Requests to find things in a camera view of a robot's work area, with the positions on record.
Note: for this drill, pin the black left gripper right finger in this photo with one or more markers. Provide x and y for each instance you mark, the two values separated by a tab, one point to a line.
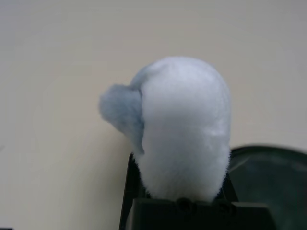
229	191

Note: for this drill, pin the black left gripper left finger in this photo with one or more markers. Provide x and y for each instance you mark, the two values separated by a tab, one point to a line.
129	191

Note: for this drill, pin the black red paddle case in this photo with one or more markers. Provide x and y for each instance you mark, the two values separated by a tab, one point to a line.
271	177

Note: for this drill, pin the white fluffy pompom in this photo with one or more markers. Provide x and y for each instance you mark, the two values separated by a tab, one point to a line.
182	129

